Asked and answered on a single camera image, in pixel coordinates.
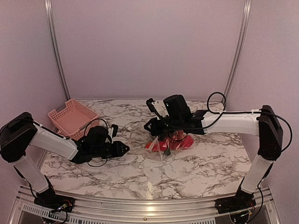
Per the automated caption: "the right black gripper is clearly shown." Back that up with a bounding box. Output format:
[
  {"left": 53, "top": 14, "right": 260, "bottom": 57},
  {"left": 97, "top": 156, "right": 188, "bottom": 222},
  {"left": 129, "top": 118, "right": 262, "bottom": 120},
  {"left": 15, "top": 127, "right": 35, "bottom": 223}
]
[{"left": 143, "top": 116, "right": 183, "bottom": 136}]

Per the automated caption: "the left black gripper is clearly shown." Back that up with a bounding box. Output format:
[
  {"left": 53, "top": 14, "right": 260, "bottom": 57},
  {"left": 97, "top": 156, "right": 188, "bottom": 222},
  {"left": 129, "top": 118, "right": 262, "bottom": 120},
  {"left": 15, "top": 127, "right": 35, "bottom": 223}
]
[{"left": 92, "top": 140, "right": 130, "bottom": 158}]

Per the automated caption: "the clear zip top bag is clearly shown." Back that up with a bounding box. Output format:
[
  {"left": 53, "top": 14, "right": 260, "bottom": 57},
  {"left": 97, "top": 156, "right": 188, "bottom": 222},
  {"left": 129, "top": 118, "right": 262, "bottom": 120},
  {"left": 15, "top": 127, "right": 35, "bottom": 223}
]
[{"left": 127, "top": 127, "right": 195, "bottom": 161}]

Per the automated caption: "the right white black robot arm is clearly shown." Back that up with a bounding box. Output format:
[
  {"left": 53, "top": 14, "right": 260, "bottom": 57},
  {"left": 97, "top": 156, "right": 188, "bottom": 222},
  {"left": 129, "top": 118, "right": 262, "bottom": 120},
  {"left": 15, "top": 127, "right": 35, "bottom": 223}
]
[{"left": 144, "top": 94, "right": 283, "bottom": 209}]

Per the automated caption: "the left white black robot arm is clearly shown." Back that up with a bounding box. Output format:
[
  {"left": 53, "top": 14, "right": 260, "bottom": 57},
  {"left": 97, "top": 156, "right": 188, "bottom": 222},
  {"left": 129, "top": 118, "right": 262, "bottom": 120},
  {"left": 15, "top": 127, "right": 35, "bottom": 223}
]
[{"left": 0, "top": 112, "right": 130, "bottom": 208}]

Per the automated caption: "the red fake strawberry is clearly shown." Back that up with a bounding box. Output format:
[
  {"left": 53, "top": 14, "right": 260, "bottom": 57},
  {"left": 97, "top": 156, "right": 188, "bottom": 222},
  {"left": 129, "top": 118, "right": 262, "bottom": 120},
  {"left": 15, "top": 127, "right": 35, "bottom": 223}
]
[{"left": 145, "top": 141, "right": 165, "bottom": 152}]

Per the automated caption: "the pink plastic basket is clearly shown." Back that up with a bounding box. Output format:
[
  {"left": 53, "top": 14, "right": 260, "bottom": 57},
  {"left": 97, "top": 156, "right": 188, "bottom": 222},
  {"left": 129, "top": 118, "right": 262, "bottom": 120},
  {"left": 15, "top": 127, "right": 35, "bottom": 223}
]
[{"left": 48, "top": 99, "right": 98, "bottom": 140}]

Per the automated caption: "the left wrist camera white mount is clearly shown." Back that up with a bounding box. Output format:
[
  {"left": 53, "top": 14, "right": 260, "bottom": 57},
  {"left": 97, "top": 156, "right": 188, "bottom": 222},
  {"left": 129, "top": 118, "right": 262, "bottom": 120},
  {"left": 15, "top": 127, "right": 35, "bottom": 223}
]
[{"left": 108, "top": 124, "right": 118, "bottom": 140}]

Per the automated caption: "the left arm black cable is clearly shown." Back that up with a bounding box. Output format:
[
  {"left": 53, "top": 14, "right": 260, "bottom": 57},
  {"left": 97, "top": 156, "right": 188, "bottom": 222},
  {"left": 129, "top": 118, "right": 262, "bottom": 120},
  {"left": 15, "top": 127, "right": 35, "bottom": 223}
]
[{"left": 83, "top": 118, "right": 110, "bottom": 168}]

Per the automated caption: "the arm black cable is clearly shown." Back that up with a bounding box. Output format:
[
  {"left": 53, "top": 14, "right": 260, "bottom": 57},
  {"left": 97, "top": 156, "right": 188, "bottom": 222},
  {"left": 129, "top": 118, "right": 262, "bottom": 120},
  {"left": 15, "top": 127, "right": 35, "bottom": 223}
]
[
  {"left": 83, "top": 118, "right": 110, "bottom": 168},
  {"left": 168, "top": 91, "right": 293, "bottom": 154}
]

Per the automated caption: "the front aluminium rail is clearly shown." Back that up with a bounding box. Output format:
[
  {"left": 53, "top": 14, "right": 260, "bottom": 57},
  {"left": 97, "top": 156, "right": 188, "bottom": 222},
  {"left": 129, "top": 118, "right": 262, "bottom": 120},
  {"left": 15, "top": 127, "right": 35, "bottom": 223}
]
[{"left": 14, "top": 186, "right": 278, "bottom": 224}]

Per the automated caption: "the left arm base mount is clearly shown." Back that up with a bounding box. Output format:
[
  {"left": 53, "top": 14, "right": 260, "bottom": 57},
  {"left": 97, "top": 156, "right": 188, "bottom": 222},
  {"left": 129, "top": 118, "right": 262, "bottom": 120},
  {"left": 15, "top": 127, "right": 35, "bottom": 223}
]
[{"left": 34, "top": 189, "right": 75, "bottom": 213}]

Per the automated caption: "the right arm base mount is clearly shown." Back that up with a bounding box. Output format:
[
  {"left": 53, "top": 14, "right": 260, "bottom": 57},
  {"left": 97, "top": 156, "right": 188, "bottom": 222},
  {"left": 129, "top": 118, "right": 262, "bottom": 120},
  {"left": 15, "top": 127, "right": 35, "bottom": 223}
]
[{"left": 215, "top": 195, "right": 256, "bottom": 214}]

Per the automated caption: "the right aluminium frame post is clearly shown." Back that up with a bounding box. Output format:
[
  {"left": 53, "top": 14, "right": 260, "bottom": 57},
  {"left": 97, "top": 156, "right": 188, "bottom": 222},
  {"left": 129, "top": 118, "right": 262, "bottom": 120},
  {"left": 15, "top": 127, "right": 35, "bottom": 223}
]
[{"left": 224, "top": 0, "right": 252, "bottom": 101}]

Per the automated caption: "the aluminium frame post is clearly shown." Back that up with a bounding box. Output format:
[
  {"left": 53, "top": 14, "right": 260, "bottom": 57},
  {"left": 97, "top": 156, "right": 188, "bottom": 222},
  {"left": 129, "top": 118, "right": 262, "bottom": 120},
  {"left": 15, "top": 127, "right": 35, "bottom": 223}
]
[
  {"left": 44, "top": 0, "right": 71, "bottom": 100},
  {"left": 224, "top": 0, "right": 252, "bottom": 101}
]

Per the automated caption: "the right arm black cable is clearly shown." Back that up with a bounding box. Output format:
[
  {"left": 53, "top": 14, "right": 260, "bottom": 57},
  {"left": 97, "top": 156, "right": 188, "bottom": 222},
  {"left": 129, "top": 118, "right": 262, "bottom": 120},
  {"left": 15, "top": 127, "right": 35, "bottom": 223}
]
[{"left": 168, "top": 91, "right": 293, "bottom": 154}]

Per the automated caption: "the left aluminium frame post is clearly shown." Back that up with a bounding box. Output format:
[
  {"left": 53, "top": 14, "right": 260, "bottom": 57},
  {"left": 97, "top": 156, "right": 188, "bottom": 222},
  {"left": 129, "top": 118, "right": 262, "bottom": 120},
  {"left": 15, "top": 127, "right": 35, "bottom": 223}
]
[{"left": 44, "top": 0, "right": 71, "bottom": 100}]

